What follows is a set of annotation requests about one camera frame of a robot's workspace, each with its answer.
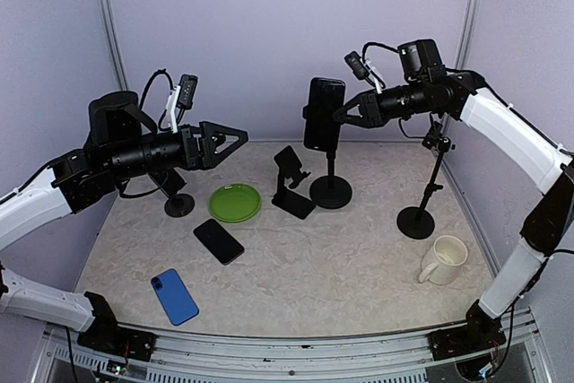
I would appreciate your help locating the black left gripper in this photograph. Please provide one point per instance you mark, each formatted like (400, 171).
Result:
(205, 157)

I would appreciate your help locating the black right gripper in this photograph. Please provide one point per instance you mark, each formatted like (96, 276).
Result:
(371, 115)

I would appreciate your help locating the black phone teal case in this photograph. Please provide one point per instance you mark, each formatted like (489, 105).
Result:
(321, 132)

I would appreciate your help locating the black folding phone stand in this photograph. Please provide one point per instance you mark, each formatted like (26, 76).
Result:
(289, 177)

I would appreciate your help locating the black round-base clamp stand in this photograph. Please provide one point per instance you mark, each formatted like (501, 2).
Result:
(330, 191)

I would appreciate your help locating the black phone purple edge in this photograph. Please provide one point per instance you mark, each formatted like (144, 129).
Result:
(220, 243)

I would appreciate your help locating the black tall round-base stand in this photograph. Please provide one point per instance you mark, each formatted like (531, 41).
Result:
(416, 222)

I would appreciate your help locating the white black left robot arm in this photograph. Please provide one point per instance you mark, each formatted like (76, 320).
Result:
(123, 143)

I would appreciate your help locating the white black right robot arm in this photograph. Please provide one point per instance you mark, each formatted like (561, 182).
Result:
(465, 96)

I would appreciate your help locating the blue phone face down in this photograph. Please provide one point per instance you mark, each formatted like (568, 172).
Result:
(174, 297)

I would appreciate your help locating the green plate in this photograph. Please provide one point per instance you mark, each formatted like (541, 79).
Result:
(234, 203)

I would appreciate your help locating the cream ceramic mug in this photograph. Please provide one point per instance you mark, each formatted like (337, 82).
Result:
(443, 261)

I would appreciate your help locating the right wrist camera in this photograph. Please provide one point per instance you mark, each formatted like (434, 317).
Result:
(364, 71)

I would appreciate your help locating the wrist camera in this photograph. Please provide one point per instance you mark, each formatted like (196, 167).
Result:
(179, 101)
(364, 71)

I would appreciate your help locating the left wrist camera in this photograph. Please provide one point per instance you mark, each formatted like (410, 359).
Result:
(179, 101)

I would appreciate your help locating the right aluminium frame post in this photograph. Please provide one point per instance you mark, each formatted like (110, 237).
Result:
(467, 32)

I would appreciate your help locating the aluminium frame post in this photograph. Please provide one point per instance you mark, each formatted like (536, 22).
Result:
(113, 45)
(467, 32)

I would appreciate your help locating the front aluminium rail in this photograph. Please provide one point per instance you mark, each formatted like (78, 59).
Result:
(403, 356)

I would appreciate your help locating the left aluminium frame post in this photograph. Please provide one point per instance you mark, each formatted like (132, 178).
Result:
(113, 45)

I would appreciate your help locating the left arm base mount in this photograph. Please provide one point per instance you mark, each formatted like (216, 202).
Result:
(106, 335)

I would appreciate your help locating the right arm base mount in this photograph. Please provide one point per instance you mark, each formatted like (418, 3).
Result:
(479, 332)

